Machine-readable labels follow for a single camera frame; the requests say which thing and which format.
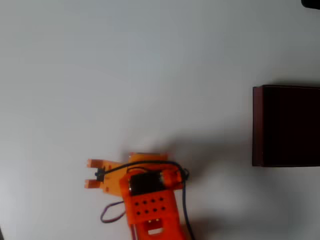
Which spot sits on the light orange camera mount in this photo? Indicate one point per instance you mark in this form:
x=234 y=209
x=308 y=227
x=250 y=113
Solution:
x=113 y=185

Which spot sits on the dark brown box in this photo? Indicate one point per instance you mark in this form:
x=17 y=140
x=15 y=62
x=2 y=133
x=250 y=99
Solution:
x=290 y=125

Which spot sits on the small black camera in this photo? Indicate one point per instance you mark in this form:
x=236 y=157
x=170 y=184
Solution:
x=100 y=175

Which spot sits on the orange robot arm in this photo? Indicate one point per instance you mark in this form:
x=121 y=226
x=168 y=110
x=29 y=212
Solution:
x=150 y=207

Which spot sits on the black object at picture corner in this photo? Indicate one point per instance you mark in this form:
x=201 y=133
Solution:
x=311 y=3

